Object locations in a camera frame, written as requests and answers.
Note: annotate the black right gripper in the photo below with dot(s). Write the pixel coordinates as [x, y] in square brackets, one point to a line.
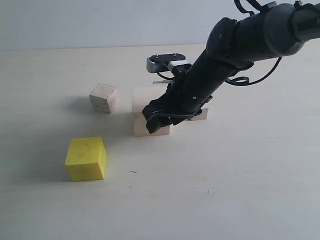
[183, 99]

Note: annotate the large pale wooden cube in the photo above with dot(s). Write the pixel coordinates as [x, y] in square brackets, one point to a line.
[141, 97]

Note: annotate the medium plywood cube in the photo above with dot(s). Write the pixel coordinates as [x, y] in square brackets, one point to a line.
[104, 98]

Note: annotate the yellow cube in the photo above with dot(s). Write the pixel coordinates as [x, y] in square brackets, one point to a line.
[86, 159]

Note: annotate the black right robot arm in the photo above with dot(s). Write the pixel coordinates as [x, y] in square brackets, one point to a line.
[271, 31]

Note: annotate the white torn tape scrap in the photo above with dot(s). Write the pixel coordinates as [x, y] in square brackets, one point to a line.
[161, 82]

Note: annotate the small pale wooden cube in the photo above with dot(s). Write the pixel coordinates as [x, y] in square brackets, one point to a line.
[202, 116]

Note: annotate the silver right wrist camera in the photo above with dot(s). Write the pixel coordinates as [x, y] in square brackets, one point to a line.
[160, 63]

